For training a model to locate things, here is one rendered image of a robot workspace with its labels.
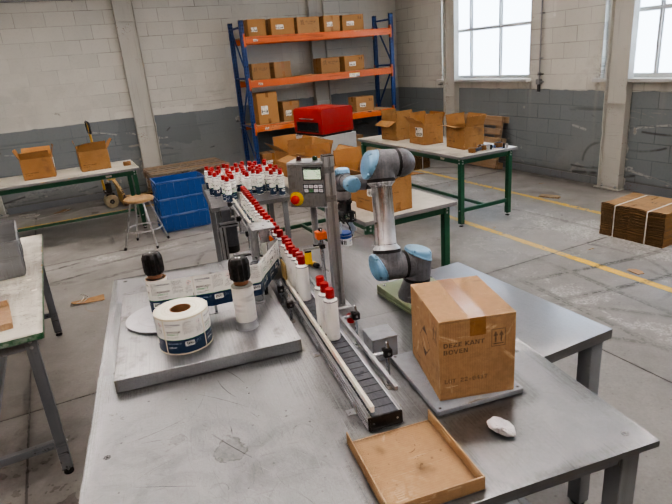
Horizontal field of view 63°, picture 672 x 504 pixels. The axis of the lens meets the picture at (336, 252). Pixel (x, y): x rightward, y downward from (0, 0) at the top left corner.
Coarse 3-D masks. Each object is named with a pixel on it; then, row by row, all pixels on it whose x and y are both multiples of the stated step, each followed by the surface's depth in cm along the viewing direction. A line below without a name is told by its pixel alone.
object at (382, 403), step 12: (312, 300) 239; (312, 312) 228; (312, 324) 218; (336, 348) 198; (348, 348) 198; (348, 360) 190; (360, 360) 189; (360, 372) 182; (360, 384) 176; (372, 384) 175; (372, 396) 169; (384, 396) 168; (384, 408) 163; (396, 408) 162
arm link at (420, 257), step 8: (408, 248) 229; (416, 248) 230; (424, 248) 232; (408, 256) 227; (416, 256) 227; (424, 256) 227; (408, 264) 226; (416, 264) 228; (424, 264) 229; (408, 272) 228; (416, 272) 229; (424, 272) 230; (416, 280) 231; (424, 280) 231
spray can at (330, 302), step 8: (328, 288) 199; (328, 296) 198; (328, 304) 198; (336, 304) 199; (328, 312) 199; (336, 312) 200; (328, 320) 200; (336, 320) 201; (328, 328) 202; (336, 328) 202; (328, 336) 203; (336, 336) 203
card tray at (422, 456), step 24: (384, 432) 160; (408, 432) 159; (432, 432) 158; (360, 456) 146; (384, 456) 150; (408, 456) 149; (432, 456) 149; (456, 456) 148; (384, 480) 142; (408, 480) 141; (432, 480) 140; (456, 480) 140; (480, 480) 135
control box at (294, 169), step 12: (288, 168) 226; (300, 168) 224; (288, 180) 228; (300, 180) 226; (324, 180) 223; (300, 192) 228; (324, 192) 225; (300, 204) 230; (312, 204) 228; (324, 204) 226
